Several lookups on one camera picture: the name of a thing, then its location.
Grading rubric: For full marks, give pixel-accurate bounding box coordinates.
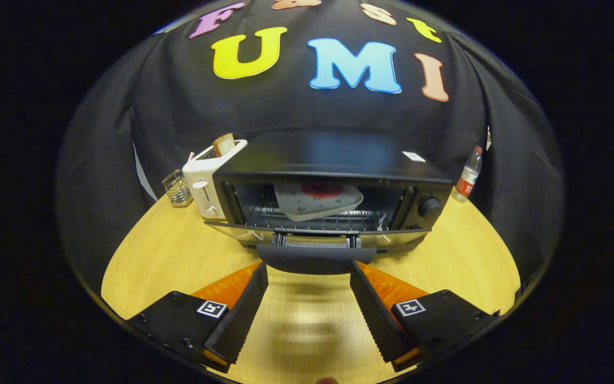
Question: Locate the black backdrop cloth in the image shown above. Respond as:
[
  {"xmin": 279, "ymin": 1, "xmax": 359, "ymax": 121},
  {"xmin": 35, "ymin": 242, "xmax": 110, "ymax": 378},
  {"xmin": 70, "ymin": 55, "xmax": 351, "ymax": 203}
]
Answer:
[{"xmin": 56, "ymin": 0, "xmax": 563, "ymax": 299}]

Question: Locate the pink ham slice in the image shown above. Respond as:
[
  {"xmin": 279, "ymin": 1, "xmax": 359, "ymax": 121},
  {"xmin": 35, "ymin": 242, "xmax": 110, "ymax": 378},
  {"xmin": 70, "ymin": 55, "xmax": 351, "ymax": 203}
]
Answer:
[{"xmin": 301, "ymin": 184, "xmax": 344, "ymax": 200}]

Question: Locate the toast bread slice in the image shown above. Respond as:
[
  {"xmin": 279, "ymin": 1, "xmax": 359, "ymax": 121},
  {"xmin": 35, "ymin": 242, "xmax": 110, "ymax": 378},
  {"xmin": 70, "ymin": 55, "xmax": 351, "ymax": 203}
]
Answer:
[{"xmin": 213, "ymin": 133, "xmax": 236, "ymax": 157}]

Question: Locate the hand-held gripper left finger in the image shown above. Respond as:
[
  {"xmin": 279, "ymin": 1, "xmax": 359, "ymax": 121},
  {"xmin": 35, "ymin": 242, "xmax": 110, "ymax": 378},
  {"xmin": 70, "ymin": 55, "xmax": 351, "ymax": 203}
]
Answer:
[{"xmin": 126, "ymin": 261, "xmax": 269, "ymax": 374}]

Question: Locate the wire mesh basket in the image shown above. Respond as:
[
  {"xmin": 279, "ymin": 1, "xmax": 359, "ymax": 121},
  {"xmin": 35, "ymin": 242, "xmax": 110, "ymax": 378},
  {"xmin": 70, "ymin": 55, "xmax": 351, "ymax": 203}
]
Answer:
[{"xmin": 161, "ymin": 169, "xmax": 193, "ymax": 207}]

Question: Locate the white square plate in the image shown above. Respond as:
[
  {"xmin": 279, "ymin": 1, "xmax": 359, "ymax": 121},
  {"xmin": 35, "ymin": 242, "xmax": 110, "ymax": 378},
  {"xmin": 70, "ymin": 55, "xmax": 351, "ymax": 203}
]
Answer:
[{"xmin": 275, "ymin": 184, "xmax": 364, "ymax": 222}]

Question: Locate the red label water bottle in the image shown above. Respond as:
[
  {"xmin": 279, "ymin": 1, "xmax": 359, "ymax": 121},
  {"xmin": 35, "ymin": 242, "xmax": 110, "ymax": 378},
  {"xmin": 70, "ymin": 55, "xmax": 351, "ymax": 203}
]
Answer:
[{"xmin": 452, "ymin": 146, "xmax": 483, "ymax": 203}]

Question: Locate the black toaster oven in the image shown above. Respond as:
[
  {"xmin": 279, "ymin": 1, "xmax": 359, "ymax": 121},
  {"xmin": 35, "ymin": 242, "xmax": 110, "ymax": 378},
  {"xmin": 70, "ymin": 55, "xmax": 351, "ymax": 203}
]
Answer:
[{"xmin": 204, "ymin": 131, "xmax": 454, "ymax": 275}]

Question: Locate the white pop-up toaster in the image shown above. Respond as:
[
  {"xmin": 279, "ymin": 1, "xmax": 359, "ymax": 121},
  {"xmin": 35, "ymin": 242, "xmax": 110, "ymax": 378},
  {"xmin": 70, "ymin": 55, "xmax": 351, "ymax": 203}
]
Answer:
[{"xmin": 182, "ymin": 140, "xmax": 248, "ymax": 220}]

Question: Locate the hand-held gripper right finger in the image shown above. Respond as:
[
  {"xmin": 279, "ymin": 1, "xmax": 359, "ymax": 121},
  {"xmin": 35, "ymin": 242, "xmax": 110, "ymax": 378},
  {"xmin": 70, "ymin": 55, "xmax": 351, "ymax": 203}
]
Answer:
[{"xmin": 350, "ymin": 260, "xmax": 500, "ymax": 373}]

